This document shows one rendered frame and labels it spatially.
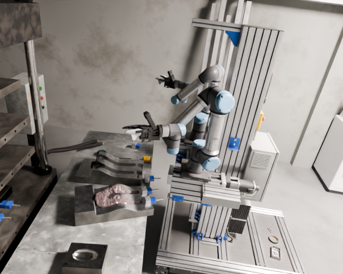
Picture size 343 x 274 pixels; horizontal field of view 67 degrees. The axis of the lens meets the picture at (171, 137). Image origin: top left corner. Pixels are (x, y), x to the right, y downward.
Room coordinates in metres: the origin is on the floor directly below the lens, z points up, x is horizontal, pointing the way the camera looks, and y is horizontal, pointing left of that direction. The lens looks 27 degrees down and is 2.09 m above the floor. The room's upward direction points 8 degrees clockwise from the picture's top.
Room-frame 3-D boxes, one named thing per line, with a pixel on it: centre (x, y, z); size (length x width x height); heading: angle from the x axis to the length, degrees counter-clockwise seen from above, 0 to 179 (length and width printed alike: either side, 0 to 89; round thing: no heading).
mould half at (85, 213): (1.35, 0.33, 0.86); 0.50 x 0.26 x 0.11; 111
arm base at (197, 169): (1.61, -0.21, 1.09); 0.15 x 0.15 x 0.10
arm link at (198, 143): (1.60, -0.21, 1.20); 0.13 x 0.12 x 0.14; 23
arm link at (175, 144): (1.40, -0.01, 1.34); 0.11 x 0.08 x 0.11; 23
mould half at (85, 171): (1.71, 0.45, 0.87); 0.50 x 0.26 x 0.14; 94
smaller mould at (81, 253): (0.90, 0.37, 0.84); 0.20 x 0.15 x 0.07; 94
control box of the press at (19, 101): (1.87, 1.16, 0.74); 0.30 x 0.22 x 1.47; 4
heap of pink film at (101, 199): (1.36, 0.33, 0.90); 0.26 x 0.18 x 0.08; 111
